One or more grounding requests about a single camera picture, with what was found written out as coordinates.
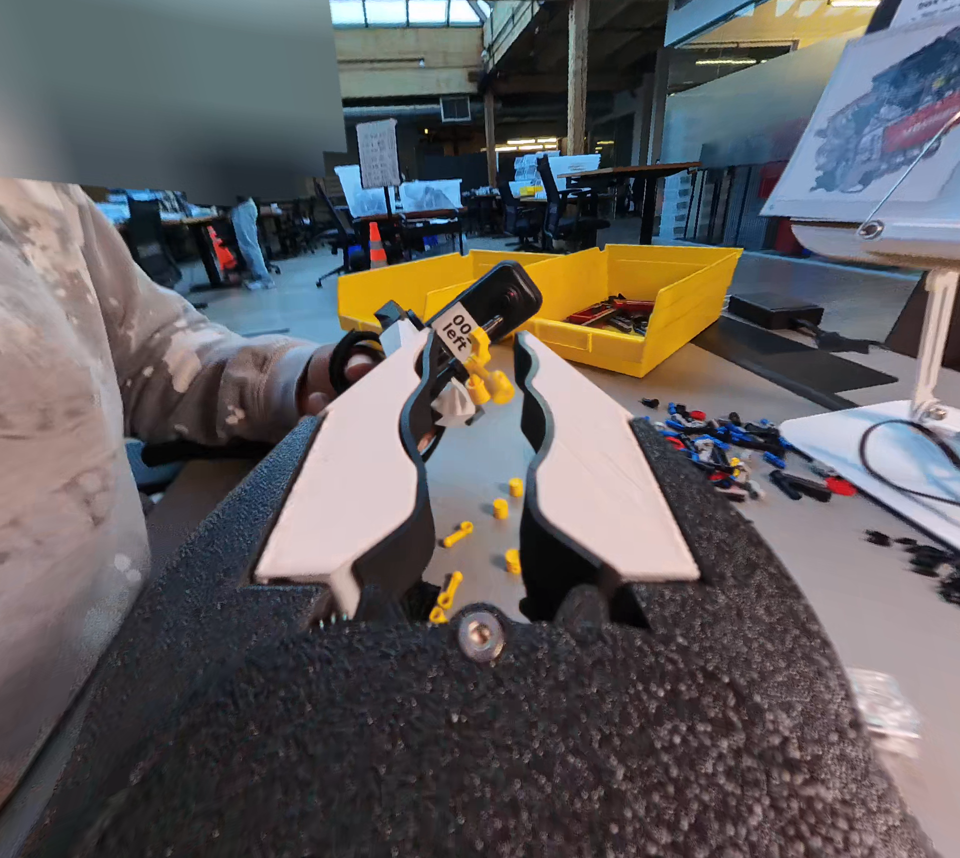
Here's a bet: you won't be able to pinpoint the transparent cylinder block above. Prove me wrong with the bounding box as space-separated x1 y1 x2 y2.
849 669 924 760

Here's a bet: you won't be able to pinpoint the person's left forearm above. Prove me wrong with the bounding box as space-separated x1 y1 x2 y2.
75 187 331 447

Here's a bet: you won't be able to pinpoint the black power adapter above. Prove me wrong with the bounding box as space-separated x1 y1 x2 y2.
727 292 826 332

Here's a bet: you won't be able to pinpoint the black office chair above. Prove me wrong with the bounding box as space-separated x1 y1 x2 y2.
536 157 612 252
311 179 370 289

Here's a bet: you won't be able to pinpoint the black adapter cable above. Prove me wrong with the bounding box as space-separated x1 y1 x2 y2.
795 322 894 357

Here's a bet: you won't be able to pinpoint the grey desk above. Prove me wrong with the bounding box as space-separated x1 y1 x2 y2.
727 251 960 409
0 341 960 858

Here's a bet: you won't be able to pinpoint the heap of red black parts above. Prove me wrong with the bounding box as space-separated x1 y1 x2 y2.
564 294 655 337

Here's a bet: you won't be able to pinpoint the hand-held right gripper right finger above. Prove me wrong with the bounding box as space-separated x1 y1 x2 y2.
512 331 703 585

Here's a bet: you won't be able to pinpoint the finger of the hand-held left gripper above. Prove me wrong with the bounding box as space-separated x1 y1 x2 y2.
433 382 479 429

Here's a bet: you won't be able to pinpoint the skylight windows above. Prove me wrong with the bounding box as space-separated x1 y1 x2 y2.
328 0 492 27

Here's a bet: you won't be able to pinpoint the wooden standing desk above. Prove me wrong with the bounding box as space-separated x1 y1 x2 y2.
558 161 702 248

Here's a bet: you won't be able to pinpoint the yellow plastic bin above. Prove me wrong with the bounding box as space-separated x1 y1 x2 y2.
525 243 744 379
337 248 560 349

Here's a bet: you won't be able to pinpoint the pile of mixed building parts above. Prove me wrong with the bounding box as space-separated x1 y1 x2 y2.
639 395 858 505

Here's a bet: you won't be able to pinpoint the black motor cable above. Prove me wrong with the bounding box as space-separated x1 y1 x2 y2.
858 418 960 508

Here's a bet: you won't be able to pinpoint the white instruction booklet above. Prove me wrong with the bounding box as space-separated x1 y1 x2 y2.
759 18 960 223

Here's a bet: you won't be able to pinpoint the person's grey speckled sweatshirt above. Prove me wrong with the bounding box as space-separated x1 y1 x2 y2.
0 179 151 799

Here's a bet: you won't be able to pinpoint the white metal stand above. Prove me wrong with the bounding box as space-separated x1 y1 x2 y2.
780 269 960 552

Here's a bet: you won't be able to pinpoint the person's left hand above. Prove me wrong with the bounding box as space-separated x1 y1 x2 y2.
296 341 376 418

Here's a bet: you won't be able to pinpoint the pile of black clip pins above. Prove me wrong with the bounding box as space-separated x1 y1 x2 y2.
864 528 960 606

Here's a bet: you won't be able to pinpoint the wooden post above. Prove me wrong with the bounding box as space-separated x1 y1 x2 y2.
566 0 591 158

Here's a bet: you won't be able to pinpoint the yellow piston crank assembly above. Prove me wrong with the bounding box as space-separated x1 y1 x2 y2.
461 314 519 409

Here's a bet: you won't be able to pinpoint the white sign board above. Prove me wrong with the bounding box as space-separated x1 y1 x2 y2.
355 118 401 190

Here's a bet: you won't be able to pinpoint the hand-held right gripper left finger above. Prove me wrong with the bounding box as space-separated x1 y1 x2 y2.
255 326 445 613

